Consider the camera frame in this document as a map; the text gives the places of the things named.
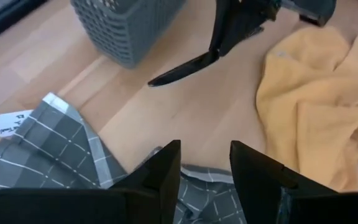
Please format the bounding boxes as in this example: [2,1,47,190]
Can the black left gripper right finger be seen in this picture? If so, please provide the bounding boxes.
[229,139,358,224]

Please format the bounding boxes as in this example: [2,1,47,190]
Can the grey checked dish towel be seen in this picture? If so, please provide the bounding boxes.
[0,91,249,224]

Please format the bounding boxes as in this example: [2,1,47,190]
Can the grey plastic silverware caddy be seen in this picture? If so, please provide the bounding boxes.
[70,0,188,69]

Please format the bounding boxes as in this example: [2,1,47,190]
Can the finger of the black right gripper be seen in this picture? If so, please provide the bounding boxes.
[147,49,221,88]
[208,0,282,58]

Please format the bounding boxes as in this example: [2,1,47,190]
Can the yellow terry towel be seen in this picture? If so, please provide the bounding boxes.
[255,26,358,193]

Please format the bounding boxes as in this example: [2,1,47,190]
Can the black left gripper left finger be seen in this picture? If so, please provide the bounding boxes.
[0,139,182,224]

